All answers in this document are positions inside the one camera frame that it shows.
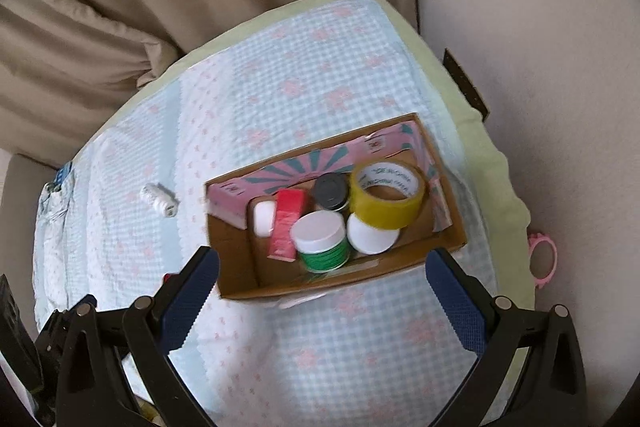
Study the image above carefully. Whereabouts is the green jar with white lid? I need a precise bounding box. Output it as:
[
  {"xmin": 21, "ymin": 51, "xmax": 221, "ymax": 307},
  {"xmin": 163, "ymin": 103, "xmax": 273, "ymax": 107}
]
[
  {"xmin": 290, "ymin": 210, "xmax": 352, "ymax": 274},
  {"xmin": 346, "ymin": 212, "xmax": 404, "ymax": 256}
]

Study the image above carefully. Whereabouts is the pink hand mirror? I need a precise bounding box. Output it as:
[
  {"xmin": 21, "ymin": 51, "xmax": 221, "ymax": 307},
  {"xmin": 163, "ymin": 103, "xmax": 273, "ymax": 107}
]
[{"xmin": 527, "ymin": 232, "xmax": 559, "ymax": 291}]

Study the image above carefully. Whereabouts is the red rectangular box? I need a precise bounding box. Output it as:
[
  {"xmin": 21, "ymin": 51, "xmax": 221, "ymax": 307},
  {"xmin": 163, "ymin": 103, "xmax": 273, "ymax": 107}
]
[{"xmin": 266, "ymin": 188, "xmax": 307, "ymax": 263}]

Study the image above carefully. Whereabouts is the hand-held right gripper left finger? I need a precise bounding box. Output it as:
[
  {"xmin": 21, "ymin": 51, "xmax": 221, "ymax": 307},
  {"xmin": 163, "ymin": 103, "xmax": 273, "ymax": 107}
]
[{"xmin": 56, "ymin": 245, "xmax": 221, "ymax": 427}]

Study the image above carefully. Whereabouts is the white plastic bottle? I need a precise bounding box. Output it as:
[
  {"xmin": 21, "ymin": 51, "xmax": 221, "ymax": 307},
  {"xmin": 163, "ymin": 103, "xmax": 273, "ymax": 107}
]
[{"xmin": 140, "ymin": 182, "xmax": 179, "ymax": 218}]

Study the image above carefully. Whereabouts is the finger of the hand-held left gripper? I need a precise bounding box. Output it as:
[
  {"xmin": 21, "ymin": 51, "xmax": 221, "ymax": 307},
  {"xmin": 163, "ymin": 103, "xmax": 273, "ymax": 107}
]
[{"xmin": 36, "ymin": 294, "xmax": 97, "ymax": 359}]

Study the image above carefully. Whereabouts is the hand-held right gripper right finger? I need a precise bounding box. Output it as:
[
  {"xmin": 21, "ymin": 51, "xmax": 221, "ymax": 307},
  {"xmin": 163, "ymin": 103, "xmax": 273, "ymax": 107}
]
[{"xmin": 425, "ymin": 247, "xmax": 589, "ymax": 427}]

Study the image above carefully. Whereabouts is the crumpled light blue cloth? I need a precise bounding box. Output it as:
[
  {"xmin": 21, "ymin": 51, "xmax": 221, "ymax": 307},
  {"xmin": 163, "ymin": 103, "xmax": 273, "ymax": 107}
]
[{"xmin": 37, "ymin": 162, "xmax": 77, "ymax": 230}]

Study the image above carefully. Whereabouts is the dark brown wooden board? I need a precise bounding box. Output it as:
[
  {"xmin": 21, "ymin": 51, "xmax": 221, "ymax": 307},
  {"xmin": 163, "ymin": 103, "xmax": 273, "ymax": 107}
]
[{"xmin": 442, "ymin": 48, "xmax": 490, "ymax": 124}]

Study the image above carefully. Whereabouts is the grey upholstered headboard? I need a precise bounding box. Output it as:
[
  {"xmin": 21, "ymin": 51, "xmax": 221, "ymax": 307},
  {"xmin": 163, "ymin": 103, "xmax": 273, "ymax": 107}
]
[{"xmin": 0, "ymin": 151, "xmax": 63, "ymax": 288}]

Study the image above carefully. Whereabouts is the yellow tape roll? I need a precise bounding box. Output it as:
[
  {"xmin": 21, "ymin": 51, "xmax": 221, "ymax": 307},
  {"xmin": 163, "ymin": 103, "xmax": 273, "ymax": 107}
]
[{"xmin": 348, "ymin": 158, "xmax": 431, "ymax": 230}]

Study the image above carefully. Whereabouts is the cardboard box with pink print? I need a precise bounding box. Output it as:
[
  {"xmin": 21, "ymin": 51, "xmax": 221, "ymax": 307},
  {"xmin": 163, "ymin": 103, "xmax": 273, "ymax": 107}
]
[{"xmin": 202, "ymin": 112, "xmax": 468, "ymax": 303}]

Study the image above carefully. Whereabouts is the small jar with black lid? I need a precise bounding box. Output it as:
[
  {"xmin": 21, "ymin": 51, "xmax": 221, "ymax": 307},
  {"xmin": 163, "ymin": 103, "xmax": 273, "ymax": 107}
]
[{"xmin": 313, "ymin": 173, "xmax": 351, "ymax": 212}]

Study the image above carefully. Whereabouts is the small white container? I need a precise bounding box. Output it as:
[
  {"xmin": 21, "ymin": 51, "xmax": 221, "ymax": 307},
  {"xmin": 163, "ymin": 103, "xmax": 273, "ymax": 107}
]
[{"xmin": 251, "ymin": 199, "xmax": 278, "ymax": 239}]

